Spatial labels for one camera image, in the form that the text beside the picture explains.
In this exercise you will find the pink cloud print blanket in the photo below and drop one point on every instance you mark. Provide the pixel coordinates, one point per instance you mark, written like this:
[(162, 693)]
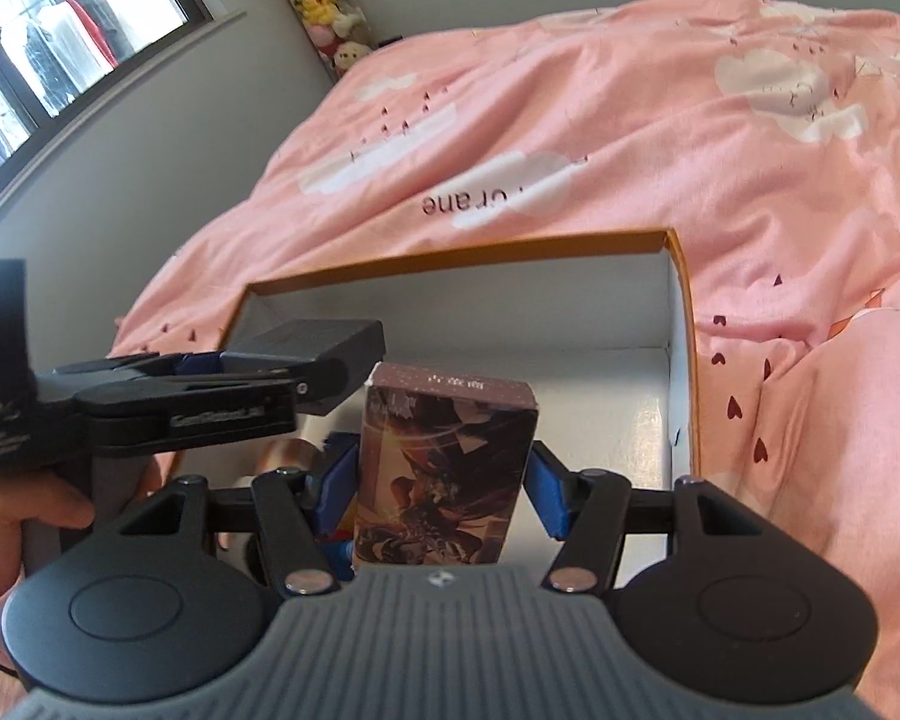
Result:
[(570, 127)]

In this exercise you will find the orange cardboard box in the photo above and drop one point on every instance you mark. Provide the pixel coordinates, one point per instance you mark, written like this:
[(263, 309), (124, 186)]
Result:
[(495, 300)]

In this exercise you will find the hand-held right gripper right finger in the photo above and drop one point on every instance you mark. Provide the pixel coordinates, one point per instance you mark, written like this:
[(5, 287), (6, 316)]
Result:
[(547, 487)]

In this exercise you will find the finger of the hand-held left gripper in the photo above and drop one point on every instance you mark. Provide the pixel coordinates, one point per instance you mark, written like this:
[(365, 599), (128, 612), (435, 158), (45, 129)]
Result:
[(270, 384), (157, 366)]

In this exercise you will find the window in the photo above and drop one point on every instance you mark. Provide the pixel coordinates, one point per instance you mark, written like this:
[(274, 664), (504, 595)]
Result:
[(60, 30)]

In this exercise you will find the clear tube of plush toys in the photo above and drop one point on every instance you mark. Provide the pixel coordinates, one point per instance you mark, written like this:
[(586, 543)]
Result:
[(322, 0)]

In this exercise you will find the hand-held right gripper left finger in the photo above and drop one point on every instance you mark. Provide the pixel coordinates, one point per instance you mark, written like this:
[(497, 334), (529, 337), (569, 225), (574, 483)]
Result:
[(337, 481)]

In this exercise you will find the dark printed card box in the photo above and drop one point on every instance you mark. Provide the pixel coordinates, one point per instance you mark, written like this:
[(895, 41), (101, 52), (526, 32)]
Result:
[(442, 465)]

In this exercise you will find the dark grey box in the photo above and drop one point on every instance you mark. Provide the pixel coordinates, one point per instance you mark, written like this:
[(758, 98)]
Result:
[(300, 337)]

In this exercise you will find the person's left hand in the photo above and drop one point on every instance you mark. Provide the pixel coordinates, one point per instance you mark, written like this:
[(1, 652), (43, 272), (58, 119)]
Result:
[(15, 502)]

